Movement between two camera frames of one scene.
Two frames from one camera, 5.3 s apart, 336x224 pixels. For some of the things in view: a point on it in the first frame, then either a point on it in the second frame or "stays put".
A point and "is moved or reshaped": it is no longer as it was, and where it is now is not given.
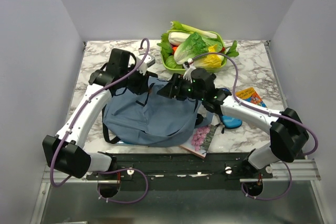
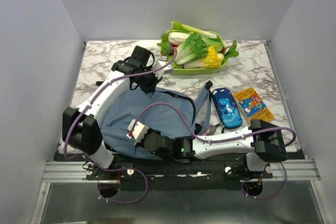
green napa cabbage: [193, 46] stays put
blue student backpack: [148, 119] is moved or reshaped
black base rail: [186, 171] stays put
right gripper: [168, 89] to [141, 144]
